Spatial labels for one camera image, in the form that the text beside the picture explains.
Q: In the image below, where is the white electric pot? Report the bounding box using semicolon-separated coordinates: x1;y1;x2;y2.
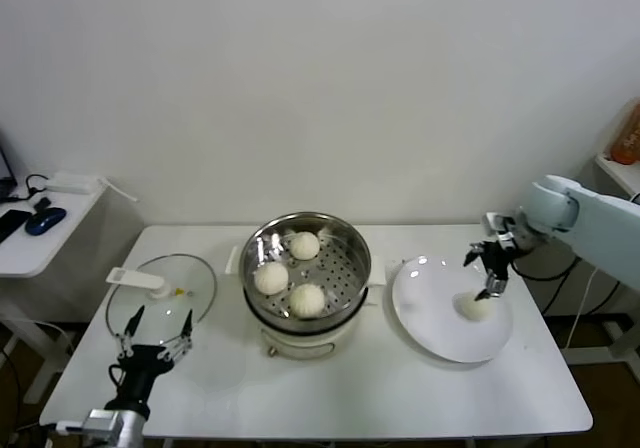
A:
243;285;384;360

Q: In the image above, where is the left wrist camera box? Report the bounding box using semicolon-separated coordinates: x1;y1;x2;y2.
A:
54;408;121;442

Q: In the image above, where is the black power cable with adapter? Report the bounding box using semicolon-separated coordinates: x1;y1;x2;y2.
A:
542;257;626;317

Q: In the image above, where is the black desk cable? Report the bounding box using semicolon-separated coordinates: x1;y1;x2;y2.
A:
9;173;51;202

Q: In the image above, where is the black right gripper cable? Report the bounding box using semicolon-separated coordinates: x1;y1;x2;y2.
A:
509;255;584;282

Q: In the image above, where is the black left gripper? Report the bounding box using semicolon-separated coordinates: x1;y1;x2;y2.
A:
115;305;195;405

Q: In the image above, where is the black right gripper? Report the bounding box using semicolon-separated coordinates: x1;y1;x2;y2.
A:
462;232;531;303

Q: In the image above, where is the white power strip cable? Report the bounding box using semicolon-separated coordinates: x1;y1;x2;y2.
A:
97;175;140;203

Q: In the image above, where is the glass lid white handle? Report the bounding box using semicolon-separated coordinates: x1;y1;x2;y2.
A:
105;253;219;347

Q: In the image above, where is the stainless steel steamer basket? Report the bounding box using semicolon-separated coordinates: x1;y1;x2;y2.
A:
225;211;387;322

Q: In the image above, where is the white floor cable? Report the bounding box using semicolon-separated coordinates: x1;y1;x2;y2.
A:
32;317;76;359

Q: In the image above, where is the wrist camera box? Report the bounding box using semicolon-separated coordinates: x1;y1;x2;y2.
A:
54;408;121;442
483;211;516;234

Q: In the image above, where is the white round plate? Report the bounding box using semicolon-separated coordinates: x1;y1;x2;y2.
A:
391;254;515;364

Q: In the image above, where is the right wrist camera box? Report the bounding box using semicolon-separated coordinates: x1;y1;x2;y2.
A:
483;211;516;234

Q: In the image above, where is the blue computer mouse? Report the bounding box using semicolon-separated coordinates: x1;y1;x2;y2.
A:
25;206;68;236

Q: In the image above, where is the orange bottle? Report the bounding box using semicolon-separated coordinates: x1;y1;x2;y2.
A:
609;98;640;165

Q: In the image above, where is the white steamed baozi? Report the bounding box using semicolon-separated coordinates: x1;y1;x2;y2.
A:
253;261;290;296
289;231;321;261
288;283;326;319
452;291;494;323

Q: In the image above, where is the white hanging cable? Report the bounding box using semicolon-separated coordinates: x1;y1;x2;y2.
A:
567;267;596;352

